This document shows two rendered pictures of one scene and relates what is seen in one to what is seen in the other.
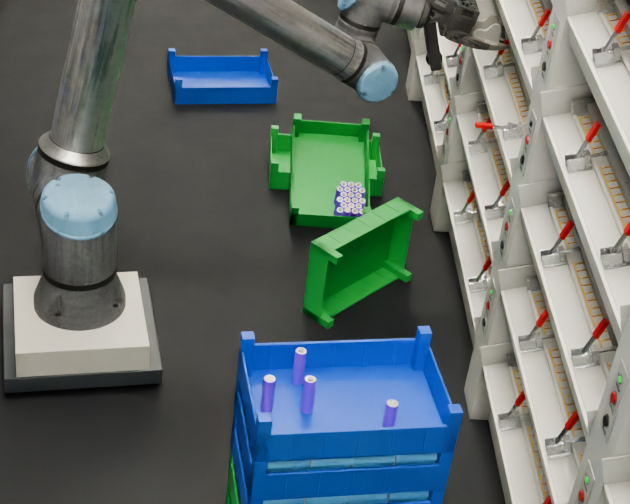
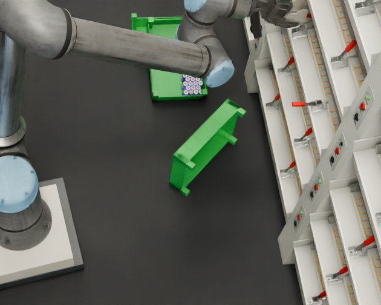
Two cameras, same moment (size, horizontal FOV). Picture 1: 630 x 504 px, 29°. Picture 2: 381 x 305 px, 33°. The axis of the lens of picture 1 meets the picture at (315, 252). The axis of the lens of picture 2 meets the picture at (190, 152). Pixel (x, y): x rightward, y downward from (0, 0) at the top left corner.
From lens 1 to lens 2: 1.21 m
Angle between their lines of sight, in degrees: 24
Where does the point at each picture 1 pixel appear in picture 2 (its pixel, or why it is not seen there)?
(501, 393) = (308, 273)
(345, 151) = not seen: hidden behind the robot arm
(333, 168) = not seen: hidden behind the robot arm
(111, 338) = (46, 254)
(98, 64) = (6, 89)
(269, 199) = (136, 77)
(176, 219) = (75, 105)
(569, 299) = (371, 294)
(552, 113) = (360, 149)
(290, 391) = not seen: outside the picture
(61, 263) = (4, 221)
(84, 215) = (15, 200)
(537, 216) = (342, 200)
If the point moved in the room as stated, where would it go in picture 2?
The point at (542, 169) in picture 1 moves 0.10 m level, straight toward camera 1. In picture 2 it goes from (348, 172) to (346, 208)
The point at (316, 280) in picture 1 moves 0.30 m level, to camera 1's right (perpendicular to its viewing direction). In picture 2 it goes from (177, 173) to (266, 176)
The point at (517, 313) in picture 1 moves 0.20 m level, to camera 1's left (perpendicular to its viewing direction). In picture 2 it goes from (323, 245) to (252, 243)
